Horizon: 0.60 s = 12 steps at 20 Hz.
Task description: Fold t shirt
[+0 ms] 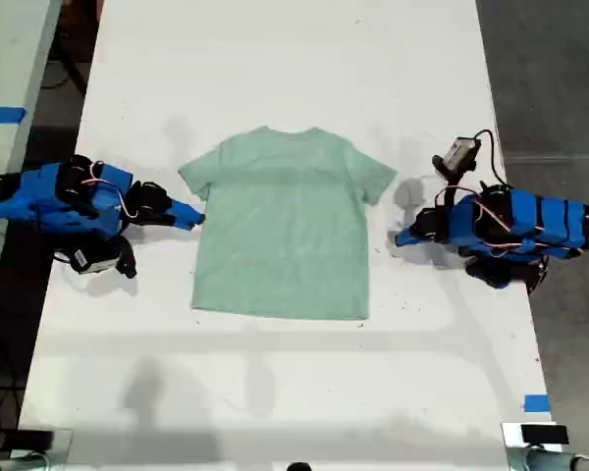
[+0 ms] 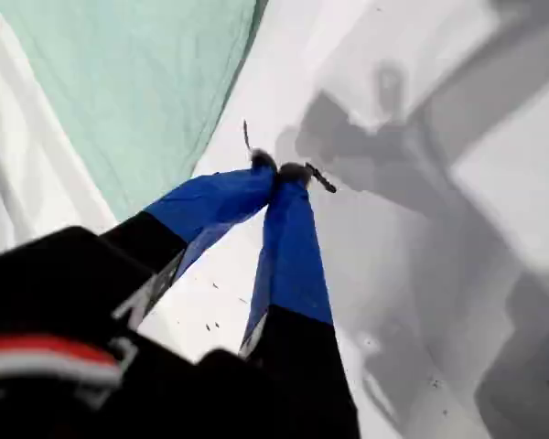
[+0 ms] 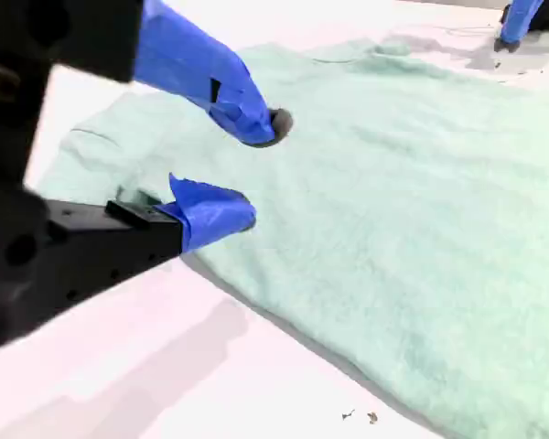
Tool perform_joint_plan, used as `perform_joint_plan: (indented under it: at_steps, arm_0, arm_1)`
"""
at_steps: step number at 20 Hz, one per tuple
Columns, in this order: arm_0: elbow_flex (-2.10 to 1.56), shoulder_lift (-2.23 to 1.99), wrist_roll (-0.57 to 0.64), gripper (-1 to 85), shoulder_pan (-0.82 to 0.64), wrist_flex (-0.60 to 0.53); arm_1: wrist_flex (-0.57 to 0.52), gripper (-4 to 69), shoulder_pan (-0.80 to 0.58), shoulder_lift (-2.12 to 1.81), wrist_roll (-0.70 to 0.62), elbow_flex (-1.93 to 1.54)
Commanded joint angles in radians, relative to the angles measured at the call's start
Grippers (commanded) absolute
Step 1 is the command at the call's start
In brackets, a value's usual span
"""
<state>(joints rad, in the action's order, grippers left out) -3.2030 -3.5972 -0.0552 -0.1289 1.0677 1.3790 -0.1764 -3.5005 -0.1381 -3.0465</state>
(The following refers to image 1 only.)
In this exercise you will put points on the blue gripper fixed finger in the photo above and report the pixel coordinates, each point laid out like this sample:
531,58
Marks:
408,233
186,213

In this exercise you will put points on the black blue gripper moving finger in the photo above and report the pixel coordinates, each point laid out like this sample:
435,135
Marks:
164,219

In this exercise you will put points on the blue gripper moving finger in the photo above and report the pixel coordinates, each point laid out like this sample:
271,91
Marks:
410,242

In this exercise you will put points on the pale green T-shirt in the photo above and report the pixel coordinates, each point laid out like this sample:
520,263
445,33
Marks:
284,221

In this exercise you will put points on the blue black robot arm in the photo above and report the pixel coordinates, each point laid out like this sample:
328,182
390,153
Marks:
44,196
535,221

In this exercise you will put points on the long blue tape strip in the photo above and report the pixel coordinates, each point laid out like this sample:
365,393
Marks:
2,115

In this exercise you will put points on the white side table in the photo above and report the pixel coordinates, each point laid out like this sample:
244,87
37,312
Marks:
5,59

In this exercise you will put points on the small blue tape square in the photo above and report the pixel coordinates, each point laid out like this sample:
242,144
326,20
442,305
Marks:
537,403

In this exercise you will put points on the white mounting plate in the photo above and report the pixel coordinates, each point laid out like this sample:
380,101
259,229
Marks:
510,434

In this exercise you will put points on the small black box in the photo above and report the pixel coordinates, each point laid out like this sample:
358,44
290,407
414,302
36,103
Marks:
29,439
545,434

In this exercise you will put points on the black round knob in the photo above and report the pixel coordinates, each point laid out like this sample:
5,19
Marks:
298,466

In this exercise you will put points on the metal clamp pipe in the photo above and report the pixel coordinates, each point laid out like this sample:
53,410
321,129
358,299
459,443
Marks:
10,463
545,460

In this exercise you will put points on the black camera stalk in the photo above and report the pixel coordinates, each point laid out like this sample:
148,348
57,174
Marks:
446,169
126,260

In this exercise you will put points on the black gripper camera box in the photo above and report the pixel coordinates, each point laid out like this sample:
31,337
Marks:
462,152
95,257

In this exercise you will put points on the metal bracket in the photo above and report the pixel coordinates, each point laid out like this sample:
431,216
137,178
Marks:
63,444

